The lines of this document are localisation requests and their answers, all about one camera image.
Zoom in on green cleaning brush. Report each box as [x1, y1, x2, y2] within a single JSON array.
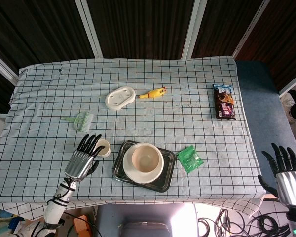
[[61, 111, 94, 133]]

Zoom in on white partition post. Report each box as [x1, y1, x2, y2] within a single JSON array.
[[0, 48, 19, 86], [231, 0, 271, 59], [278, 74, 296, 97], [181, 0, 208, 60], [75, 0, 104, 59]]

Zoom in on black floor cables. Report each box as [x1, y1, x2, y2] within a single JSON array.
[[197, 207, 291, 237]]

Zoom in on white paper cup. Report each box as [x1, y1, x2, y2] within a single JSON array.
[[95, 139, 111, 159]]

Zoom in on orange box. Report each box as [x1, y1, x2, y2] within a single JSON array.
[[73, 215, 93, 237]]

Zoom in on beige bowl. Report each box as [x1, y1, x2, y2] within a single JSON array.
[[131, 144, 164, 174]]

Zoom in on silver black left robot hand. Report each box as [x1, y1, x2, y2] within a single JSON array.
[[64, 134, 106, 183]]

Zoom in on checked tablecloth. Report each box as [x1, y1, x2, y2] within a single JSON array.
[[0, 56, 266, 222]]

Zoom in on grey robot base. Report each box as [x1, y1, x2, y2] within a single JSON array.
[[93, 202, 199, 237]]

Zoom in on white paper plate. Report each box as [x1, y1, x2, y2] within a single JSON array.
[[122, 142, 165, 184]]

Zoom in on green sachet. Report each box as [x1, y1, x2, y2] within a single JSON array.
[[176, 145, 204, 174]]

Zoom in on yellow rubber chicken toy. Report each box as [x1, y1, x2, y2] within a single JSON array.
[[138, 86, 167, 100]]

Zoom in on white shoe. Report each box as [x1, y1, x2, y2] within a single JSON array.
[[280, 93, 296, 124]]

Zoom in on white oval soap dish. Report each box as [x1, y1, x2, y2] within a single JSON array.
[[105, 85, 136, 111]]

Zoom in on dark brown snack packet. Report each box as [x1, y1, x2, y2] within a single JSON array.
[[212, 83, 237, 121]]

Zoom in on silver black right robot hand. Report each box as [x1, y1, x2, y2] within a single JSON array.
[[258, 142, 296, 209]]

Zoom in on stainless steel tray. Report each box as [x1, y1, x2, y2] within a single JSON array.
[[112, 140, 176, 193]]

